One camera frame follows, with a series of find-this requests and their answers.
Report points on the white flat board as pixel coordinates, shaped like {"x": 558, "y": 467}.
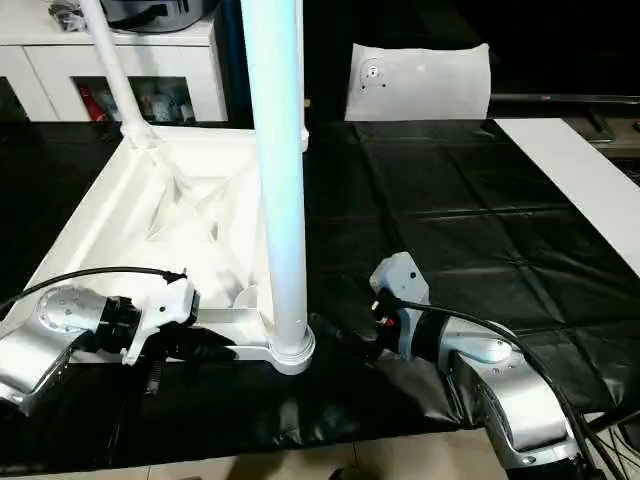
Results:
{"x": 585, "y": 180}

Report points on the white plastic table leg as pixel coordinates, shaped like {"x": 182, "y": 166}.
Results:
{"x": 305, "y": 136}
{"x": 275, "y": 150}
{"x": 110, "y": 60}

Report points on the red bottle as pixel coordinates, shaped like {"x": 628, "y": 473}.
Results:
{"x": 90, "y": 104}

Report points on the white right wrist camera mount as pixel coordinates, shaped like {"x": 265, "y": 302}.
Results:
{"x": 400, "y": 275}

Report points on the black metal stand leg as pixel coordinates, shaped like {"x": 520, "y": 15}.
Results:
{"x": 615, "y": 422}

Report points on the white cabinet with glass doors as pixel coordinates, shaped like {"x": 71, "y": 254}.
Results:
{"x": 170, "y": 70}

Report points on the white plastic table top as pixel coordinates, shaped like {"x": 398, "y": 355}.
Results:
{"x": 180, "y": 200}

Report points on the white cushion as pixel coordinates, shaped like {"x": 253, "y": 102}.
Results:
{"x": 420, "y": 82}

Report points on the grey clutter on cabinet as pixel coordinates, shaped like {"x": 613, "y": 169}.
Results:
{"x": 150, "y": 12}

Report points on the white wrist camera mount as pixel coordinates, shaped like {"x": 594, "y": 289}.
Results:
{"x": 165, "y": 305}
{"x": 400, "y": 275}

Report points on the black right robot foot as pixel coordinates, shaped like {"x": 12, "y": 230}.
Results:
{"x": 350, "y": 474}

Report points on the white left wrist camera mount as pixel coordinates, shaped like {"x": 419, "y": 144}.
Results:
{"x": 165, "y": 305}

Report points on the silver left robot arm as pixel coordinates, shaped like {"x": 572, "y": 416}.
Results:
{"x": 50, "y": 330}

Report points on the black work mat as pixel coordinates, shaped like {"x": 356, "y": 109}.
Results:
{"x": 480, "y": 230}

